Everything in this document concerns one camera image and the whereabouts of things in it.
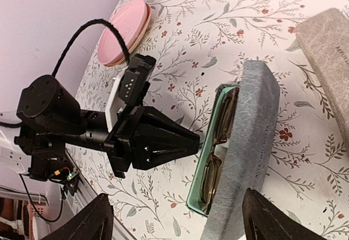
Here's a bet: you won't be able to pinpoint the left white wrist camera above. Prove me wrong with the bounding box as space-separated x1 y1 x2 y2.
105 53 156 132

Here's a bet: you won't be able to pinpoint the blue glasses case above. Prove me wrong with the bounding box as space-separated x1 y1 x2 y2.
185 60 281 240

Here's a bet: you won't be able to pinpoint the small blue cleaning cloth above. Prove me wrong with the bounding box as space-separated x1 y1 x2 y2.
214 141 229 154

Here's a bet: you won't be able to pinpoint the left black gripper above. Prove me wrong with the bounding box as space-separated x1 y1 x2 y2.
104 106 200 178

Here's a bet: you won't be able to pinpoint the brown sunglasses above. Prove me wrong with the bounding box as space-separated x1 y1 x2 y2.
199 86 239 216

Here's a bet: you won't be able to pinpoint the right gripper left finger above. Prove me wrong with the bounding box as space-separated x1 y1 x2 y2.
43 193 114 240

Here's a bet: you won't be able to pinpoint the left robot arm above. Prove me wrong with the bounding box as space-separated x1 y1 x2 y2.
13 73 200 181

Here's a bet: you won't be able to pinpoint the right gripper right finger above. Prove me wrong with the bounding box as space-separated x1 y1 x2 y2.
242 188 323 240

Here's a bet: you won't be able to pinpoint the pink plate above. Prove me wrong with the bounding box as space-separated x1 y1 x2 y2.
97 0 151 67

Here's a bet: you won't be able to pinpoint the grey glasses case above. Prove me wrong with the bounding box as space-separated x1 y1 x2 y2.
296 8 348 146

